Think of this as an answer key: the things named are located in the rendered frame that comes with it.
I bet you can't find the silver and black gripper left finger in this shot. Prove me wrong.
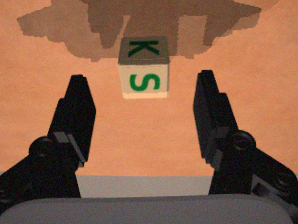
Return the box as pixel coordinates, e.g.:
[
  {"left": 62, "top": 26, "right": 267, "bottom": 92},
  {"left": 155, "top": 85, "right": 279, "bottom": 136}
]
[{"left": 0, "top": 74, "right": 96, "bottom": 216}]

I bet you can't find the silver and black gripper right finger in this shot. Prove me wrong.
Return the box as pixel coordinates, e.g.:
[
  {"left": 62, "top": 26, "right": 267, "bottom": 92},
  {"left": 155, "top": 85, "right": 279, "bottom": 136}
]
[{"left": 193, "top": 70, "right": 298, "bottom": 224}]

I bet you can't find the beige letter block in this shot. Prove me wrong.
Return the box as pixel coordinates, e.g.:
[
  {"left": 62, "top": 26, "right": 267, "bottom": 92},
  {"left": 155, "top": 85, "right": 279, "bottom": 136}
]
[{"left": 118, "top": 36, "right": 170, "bottom": 99}]

